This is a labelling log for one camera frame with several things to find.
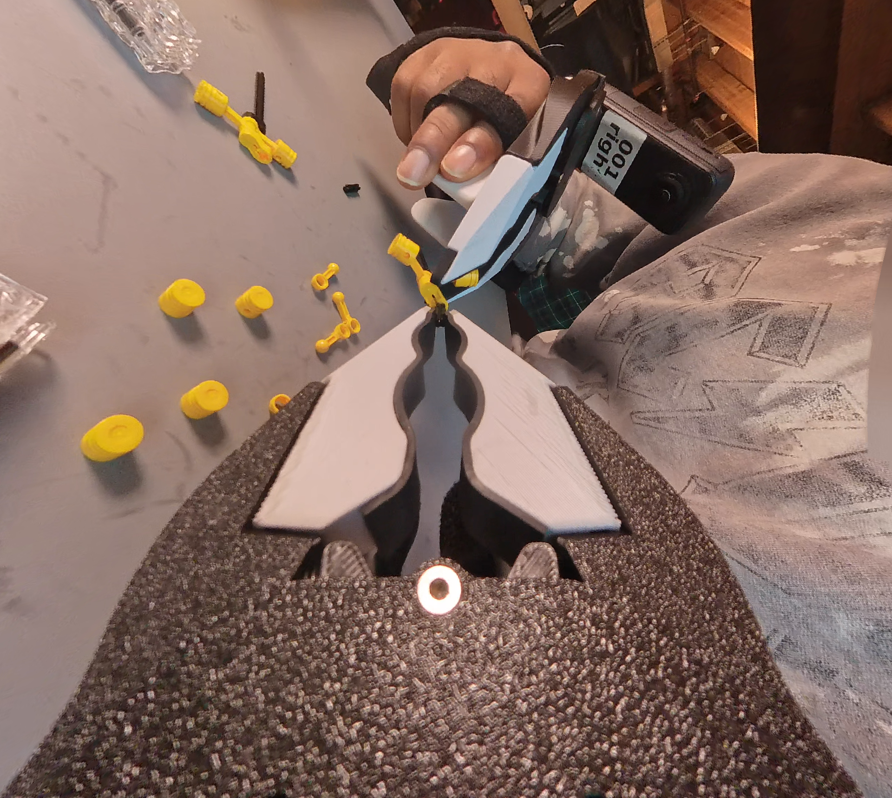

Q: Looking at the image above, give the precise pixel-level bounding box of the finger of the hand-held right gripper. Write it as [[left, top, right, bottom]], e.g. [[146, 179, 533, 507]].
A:
[[452, 127, 570, 304], [442, 154, 538, 284]]

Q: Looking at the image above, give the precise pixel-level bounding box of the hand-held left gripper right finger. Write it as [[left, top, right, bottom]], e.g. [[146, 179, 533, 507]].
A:
[[445, 310, 623, 535]]

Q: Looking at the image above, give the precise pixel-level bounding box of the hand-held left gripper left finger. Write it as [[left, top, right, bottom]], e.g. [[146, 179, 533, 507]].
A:
[[251, 309, 432, 532]]

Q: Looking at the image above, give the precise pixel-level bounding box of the yellow piston crank assembly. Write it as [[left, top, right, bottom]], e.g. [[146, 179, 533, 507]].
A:
[[387, 233, 483, 325], [193, 71, 298, 170]]

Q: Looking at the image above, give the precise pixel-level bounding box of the person's right forearm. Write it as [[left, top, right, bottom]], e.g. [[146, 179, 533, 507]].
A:
[[519, 171, 670, 286]]

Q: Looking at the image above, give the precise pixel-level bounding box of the grey desk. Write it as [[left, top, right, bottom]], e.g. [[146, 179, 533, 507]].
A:
[[0, 0, 531, 778]]

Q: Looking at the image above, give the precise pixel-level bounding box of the green plaid cloth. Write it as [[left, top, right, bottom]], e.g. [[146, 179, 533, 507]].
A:
[[517, 274, 597, 333]]

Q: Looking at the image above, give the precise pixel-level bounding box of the person's grey speckled sweatshirt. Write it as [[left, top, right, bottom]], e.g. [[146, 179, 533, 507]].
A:
[[523, 153, 892, 798]]

